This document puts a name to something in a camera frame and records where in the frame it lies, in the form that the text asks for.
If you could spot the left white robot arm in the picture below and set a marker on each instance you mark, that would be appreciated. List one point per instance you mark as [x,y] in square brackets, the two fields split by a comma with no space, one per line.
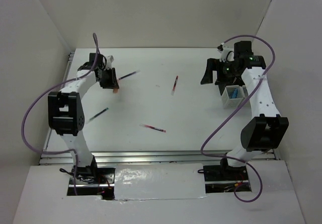
[65,110]

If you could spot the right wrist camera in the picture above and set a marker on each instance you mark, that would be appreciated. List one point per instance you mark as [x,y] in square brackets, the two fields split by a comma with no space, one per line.
[226,53]

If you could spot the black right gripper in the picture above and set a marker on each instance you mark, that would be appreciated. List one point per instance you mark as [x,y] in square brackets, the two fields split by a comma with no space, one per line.
[212,64]

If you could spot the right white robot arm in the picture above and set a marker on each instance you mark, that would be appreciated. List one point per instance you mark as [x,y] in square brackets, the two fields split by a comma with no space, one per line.
[240,67]

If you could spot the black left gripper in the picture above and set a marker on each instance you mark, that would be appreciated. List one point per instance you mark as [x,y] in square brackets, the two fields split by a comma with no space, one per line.
[113,83]

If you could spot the white foil cover board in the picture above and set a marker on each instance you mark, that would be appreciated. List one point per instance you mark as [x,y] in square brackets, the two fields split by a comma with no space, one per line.
[159,182]

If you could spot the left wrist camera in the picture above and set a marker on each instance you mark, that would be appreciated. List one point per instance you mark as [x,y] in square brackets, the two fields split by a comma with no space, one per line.
[108,62]

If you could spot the red gel pen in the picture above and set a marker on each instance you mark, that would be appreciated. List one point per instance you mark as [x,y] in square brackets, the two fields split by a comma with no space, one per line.
[174,86]
[152,127]

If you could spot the white mesh organizer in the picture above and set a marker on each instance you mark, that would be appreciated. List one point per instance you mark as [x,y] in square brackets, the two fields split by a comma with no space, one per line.
[228,102]

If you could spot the dark purple gel pen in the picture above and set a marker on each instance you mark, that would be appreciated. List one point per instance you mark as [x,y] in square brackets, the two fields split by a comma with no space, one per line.
[129,74]

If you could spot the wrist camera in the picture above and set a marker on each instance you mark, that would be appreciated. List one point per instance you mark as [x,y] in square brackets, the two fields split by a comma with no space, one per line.
[108,62]
[226,53]

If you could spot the blue lead case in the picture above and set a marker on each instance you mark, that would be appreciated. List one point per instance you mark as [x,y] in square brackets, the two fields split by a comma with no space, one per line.
[235,94]

